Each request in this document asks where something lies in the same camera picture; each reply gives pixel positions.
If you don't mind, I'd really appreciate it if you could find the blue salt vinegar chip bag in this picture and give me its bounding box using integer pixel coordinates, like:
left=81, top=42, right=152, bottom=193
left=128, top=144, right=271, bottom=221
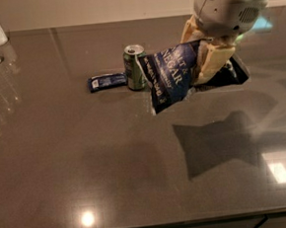
left=137, top=40, right=250, bottom=115

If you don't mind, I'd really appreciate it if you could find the green soda can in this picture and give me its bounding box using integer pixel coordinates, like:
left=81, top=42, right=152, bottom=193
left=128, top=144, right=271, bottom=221
left=122, top=44, right=146, bottom=91

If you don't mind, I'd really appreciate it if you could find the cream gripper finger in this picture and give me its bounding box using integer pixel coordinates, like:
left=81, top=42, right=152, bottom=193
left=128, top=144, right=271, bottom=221
left=192, top=39, right=235, bottom=85
left=180, top=15, right=209, bottom=43

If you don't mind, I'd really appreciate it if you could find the small blue snack packet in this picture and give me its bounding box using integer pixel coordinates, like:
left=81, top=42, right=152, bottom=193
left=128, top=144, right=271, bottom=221
left=87, top=72, right=127, bottom=92

